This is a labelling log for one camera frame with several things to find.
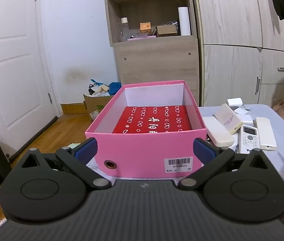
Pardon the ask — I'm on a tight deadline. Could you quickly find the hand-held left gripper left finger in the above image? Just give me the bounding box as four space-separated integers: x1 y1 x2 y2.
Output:
19 138 112 189

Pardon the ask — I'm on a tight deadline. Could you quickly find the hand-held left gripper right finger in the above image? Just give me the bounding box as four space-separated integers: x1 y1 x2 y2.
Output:
178 138 273 190

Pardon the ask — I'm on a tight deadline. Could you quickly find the plain white remote control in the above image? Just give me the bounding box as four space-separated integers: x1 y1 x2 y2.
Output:
202 116 235 146

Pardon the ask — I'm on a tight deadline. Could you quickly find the white remote with label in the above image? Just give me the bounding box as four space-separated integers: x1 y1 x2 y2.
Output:
213 103 243 135

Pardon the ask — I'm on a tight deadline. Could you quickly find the white remote with small display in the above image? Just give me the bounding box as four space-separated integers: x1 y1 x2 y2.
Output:
238 125 259 154

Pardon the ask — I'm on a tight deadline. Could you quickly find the pink cardboard box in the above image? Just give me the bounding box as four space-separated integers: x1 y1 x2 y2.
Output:
85 80 207 179

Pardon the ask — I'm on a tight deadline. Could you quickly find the cream slim remote control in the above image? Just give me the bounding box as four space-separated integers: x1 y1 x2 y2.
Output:
255 117 278 151

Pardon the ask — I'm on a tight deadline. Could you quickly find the cardboard box with green print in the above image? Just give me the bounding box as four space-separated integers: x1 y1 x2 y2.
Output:
83 93 113 116

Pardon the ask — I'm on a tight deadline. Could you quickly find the black door draft stopper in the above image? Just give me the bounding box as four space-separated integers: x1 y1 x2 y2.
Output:
9 116 58 162

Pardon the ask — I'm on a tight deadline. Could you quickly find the white charger adapter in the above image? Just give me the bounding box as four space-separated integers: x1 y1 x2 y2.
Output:
226 97 244 109

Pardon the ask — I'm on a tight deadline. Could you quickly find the red patterned paper lining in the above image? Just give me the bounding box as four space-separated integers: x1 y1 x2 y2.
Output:
112 105 192 134

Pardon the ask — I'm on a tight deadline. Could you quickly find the blue plastic bag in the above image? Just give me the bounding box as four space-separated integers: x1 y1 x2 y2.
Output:
108 82 122 96

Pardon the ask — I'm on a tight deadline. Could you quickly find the light wood wardrobe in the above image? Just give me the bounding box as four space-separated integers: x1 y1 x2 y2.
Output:
191 0 284 107

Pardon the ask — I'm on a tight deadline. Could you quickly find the white panel door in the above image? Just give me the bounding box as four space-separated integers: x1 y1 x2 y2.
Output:
0 0 62 153

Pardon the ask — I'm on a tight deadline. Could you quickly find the wooden shelf cabinet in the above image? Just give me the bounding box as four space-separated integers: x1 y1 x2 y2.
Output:
102 0 200 106

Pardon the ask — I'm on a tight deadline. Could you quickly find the pink book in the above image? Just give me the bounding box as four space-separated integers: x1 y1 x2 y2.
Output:
127 36 157 41

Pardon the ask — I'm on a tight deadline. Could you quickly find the brown cardboard box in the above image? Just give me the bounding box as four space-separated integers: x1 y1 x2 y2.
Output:
156 25 178 38

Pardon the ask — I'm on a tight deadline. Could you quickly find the clear bottle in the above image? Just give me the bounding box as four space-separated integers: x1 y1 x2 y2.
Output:
120 17 131 42

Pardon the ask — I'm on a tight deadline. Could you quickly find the white paper roll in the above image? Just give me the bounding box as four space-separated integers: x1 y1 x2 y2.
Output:
178 6 191 36

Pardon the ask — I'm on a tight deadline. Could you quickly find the small orange wooden box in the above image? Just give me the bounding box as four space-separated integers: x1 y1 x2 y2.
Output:
139 22 152 34

